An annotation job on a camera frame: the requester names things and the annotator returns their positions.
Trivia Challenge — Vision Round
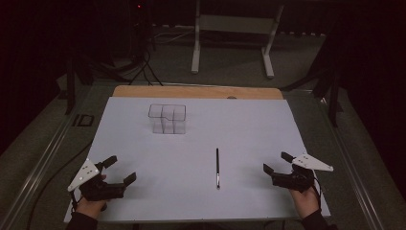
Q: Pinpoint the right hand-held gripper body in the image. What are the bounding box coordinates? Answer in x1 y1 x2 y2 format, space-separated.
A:
271 153 335 194

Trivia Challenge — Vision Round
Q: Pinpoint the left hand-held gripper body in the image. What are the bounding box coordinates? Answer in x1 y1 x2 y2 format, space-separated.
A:
67 158 126 202

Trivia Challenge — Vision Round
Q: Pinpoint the white metal stand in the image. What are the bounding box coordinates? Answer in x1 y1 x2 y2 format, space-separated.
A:
190 0 285 80

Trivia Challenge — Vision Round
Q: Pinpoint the right hand-held gripper cable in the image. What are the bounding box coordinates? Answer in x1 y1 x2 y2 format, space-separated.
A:
312 176 324 207

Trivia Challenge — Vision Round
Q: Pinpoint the left hand-held gripper cable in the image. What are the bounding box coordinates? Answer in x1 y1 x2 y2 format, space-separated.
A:
70 189 80 215

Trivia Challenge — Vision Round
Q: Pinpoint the black floor cable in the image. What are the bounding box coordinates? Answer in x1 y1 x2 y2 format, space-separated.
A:
24 141 94 230

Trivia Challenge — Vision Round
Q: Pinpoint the hand-held gripper cable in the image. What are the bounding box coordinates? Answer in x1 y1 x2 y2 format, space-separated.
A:
312 176 324 207
70 189 80 215

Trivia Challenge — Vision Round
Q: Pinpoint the white table mat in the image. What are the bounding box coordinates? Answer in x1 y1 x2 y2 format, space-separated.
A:
63 96 332 224

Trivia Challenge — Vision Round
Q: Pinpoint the black stand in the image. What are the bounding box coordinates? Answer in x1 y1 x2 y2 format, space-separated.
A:
281 30 345 128
64 56 94 116

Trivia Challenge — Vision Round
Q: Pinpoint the clear plastic organizer box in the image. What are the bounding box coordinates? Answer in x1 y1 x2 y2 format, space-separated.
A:
147 103 188 135

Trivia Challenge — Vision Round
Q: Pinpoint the black rectangular floor frame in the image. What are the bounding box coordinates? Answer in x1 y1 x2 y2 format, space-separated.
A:
72 113 96 127

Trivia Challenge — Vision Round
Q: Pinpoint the person's right hand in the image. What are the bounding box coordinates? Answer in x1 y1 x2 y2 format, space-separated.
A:
288 186 321 219

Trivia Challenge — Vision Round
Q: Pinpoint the metal floor rail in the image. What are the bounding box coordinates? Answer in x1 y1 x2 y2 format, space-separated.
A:
0 83 94 230
314 90 387 230

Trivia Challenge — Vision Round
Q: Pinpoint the bundle of black cables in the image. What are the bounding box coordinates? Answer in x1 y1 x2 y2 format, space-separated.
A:
92 39 165 87

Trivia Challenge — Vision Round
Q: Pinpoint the thin black pen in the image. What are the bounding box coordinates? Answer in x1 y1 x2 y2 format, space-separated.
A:
215 148 221 191

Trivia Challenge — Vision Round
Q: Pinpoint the person's left hand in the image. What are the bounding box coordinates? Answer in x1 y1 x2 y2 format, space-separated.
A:
75 173 108 220

